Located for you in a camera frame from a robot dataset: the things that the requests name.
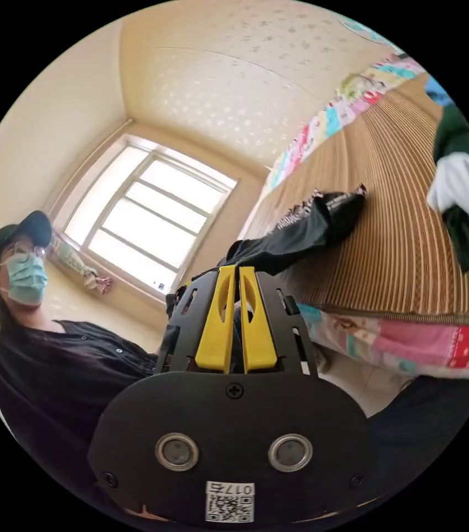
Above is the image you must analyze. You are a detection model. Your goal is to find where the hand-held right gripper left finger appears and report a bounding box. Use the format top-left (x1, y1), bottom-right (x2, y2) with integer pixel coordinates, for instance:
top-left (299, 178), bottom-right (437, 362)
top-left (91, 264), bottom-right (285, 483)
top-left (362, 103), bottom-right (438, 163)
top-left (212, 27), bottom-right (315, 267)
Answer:
top-left (194, 265), bottom-right (236, 374)

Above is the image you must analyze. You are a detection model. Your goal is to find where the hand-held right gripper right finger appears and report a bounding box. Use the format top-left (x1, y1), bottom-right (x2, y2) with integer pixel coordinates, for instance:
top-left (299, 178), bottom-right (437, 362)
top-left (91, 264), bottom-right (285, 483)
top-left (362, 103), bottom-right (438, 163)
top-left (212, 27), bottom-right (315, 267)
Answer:
top-left (239, 266), bottom-right (278, 374)

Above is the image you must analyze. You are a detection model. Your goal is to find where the black long sleeve shirt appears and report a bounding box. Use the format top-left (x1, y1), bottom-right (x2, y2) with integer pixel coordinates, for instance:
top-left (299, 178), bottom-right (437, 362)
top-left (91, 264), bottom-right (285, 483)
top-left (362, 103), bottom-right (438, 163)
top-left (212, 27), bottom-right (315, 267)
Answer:
top-left (166, 183), bottom-right (368, 321)

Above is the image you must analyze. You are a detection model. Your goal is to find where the window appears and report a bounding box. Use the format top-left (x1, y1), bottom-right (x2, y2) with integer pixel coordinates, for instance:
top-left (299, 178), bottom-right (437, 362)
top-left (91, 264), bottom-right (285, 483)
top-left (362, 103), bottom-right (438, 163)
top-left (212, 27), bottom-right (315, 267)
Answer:
top-left (53, 134), bottom-right (239, 296)

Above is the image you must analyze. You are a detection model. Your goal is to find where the bed with woven mat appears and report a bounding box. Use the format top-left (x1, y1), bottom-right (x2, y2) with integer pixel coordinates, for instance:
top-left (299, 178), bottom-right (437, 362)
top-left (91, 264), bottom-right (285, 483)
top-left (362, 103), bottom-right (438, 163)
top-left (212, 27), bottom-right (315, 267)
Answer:
top-left (240, 52), bottom-right (469, 381)

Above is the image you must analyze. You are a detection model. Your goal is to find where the person's body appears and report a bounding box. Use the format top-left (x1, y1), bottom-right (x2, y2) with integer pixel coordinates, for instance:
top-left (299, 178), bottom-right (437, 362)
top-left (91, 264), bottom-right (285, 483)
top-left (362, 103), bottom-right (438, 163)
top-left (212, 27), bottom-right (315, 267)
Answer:
top-left (0, 210), bottom-right (469, 516)

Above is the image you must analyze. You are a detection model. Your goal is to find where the pile of clothes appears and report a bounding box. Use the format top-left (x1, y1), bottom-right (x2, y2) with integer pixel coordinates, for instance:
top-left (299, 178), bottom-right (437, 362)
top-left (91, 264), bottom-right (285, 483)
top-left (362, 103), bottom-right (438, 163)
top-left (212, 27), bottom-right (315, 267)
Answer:
top-left (424, 74), bottom-right (469, 321)

